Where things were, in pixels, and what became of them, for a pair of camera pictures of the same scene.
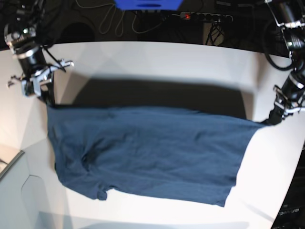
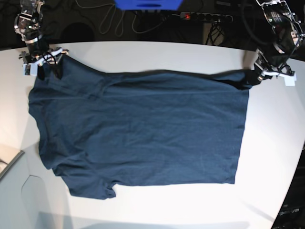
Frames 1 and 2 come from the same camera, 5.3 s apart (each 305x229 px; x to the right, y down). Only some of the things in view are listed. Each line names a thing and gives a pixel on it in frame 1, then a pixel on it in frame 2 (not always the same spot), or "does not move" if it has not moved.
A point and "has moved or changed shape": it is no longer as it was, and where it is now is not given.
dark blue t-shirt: x=188 y=154 has moved or changed shape
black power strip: x=205 y=16 does not move
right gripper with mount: x=39 y=84 to x=31 y=63
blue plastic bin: x=148 y=5 does not move
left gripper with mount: x=290 y=98 to x=284 y=70
